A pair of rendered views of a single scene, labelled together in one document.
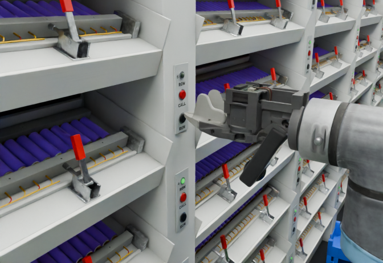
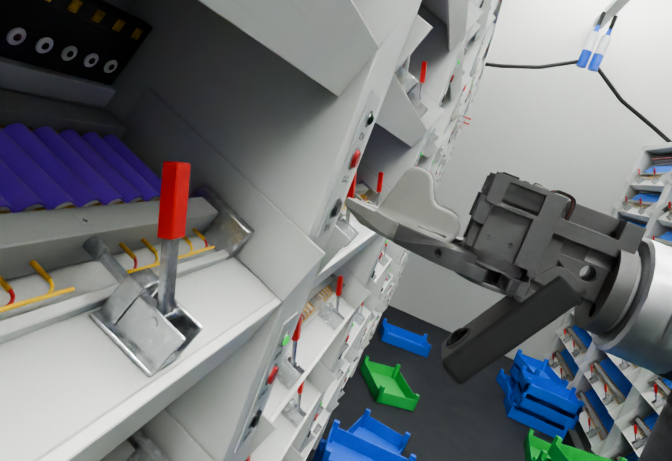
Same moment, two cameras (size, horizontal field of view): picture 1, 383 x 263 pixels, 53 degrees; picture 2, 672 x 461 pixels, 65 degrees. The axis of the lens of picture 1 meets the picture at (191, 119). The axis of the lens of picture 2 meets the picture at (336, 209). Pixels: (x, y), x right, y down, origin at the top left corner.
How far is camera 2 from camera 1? 35 cm
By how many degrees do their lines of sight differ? 25
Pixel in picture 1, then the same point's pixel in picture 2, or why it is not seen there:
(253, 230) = (275, 435)
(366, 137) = not seen: outside the picture
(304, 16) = (431, 113)
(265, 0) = not seen: hidden behind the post
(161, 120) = (310, 198)
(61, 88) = not seen: outside the picture
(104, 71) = (320, 18)
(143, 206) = not seen: hidden behind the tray
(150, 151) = (253, 260)
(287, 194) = (321, 376)
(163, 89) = (346, 132)
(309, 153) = (646, 346)
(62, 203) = (83, 369)
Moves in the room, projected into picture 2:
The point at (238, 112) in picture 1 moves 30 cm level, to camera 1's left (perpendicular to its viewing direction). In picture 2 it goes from (503, 227) to (49, 68)
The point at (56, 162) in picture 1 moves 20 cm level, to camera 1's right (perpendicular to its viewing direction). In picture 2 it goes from (74, 229) to (428, 316)
